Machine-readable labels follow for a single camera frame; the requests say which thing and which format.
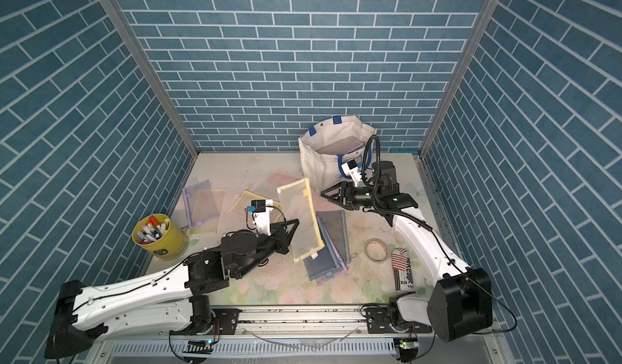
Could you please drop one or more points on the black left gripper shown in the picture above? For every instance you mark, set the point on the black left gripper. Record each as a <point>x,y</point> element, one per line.
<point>279,238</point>

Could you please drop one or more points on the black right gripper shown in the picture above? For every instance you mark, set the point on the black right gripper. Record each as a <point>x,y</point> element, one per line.
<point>348,192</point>

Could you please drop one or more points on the blue mesh pouch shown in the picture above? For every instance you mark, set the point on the blue mesh pouch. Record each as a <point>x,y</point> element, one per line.
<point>327,260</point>

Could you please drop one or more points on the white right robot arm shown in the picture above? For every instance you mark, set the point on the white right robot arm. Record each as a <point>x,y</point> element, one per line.
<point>461,301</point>

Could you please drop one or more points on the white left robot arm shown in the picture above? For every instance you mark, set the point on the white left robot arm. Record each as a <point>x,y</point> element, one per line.
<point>174,299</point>

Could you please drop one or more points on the pale yellow pouch under purple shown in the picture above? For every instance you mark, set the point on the pale yellow pouch under purple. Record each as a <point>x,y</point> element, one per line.
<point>215,207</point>

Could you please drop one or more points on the white canvas Doraemon tote bag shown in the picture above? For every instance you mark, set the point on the white canvas Doraemon tote bag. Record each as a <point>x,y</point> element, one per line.
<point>323,170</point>

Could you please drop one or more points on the clear tape roll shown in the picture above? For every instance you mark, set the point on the clear tape roll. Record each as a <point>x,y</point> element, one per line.
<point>376,250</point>

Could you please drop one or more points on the yellow cup of markers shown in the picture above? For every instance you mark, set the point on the yellow cup of markers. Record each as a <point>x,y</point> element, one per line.
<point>159,236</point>

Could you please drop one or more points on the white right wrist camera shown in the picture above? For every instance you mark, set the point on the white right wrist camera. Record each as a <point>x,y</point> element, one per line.
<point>352,171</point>

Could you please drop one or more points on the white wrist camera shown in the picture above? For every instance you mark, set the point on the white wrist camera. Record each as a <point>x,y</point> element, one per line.
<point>352,171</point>
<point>259,211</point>

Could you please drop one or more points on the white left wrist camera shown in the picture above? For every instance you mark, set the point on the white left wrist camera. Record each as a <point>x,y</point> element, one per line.
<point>259,211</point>

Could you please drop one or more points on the aluminium front rail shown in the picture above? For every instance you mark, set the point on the aluminium front rail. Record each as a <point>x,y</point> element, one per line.
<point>311,318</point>

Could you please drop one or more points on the aluminium corner frame post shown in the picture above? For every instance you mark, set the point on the aluminium corner frame post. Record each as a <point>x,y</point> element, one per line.
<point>471,45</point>

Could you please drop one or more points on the left aluminium corner post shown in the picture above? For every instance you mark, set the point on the left aluminium corner post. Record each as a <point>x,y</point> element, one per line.
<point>130,40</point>

